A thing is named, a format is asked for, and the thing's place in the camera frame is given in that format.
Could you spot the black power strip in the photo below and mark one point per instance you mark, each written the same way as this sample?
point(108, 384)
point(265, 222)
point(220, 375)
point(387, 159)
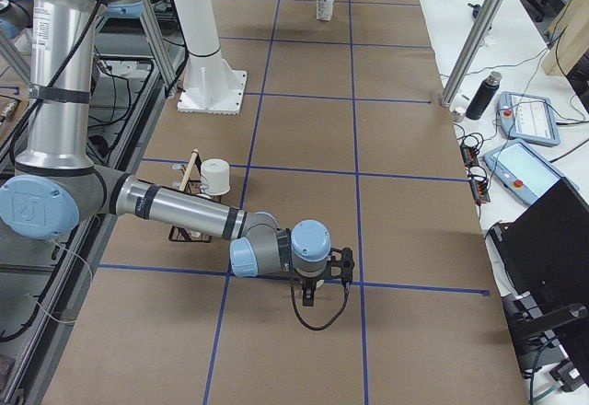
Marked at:
point(478, 178)

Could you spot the far teach pendant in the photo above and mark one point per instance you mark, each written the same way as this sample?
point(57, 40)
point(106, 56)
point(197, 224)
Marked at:
point(528, 117)

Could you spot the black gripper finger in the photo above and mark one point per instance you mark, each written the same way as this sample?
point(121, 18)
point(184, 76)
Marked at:
point(308, 295)

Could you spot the white camera pole base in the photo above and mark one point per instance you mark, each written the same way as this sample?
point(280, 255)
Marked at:
point(210, 84)

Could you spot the teach pendant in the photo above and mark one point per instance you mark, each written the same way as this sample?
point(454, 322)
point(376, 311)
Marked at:
point(528, 117)
point(521, 170)

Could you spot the black wire mug rack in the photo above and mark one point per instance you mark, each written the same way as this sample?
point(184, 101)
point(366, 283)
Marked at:
point(191, 183)

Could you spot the near teach pendant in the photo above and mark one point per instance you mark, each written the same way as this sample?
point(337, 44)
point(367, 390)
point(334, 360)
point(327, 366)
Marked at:
point(521, 170)

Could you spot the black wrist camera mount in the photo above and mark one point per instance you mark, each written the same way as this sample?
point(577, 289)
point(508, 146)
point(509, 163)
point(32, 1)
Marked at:
point(341, 265)

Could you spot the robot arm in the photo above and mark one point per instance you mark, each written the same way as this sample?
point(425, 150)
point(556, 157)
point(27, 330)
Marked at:
point(16, 15)

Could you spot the white ribbed cup upside down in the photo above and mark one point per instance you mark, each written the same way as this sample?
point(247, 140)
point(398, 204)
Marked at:
point(215, 177)

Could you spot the black monitor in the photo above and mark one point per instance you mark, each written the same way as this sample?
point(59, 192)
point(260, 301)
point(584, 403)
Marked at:
point(545, 254)

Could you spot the aluminium frame post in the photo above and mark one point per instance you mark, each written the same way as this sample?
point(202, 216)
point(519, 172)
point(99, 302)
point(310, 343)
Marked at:
point(469, 50)

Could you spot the black water bottle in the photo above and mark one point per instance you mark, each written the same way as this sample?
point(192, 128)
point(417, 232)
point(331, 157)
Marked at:
point(483, 96)

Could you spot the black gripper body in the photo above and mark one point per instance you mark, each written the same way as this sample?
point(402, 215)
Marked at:
point(309, 283)

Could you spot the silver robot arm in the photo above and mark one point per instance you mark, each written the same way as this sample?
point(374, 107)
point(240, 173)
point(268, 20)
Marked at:
point(56, 185)

